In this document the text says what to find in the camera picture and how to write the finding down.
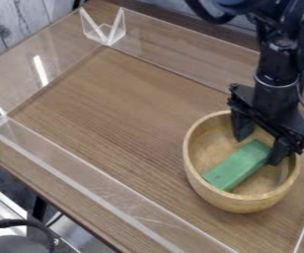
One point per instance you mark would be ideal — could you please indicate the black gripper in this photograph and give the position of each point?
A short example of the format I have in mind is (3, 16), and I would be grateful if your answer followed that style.
(269, 107)

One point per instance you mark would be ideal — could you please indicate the green rectangular block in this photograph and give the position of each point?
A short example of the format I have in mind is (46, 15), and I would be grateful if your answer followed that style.
(230, 172)

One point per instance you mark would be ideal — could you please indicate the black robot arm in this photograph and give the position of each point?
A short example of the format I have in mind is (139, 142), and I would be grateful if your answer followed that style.
(278, 21)

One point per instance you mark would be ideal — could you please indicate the brown wooden bowl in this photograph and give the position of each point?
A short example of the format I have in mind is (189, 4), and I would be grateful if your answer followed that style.
(207, 144)

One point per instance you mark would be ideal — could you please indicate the black table leg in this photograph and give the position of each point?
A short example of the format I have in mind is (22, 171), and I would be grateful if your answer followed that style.
(39, 209)

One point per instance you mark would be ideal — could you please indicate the clear acrylic tray enclosure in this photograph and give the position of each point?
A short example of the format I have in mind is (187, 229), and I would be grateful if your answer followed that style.
(101, 92)

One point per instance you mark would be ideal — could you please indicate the black metal bracket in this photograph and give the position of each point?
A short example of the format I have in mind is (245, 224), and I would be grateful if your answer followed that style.
(62, 245)

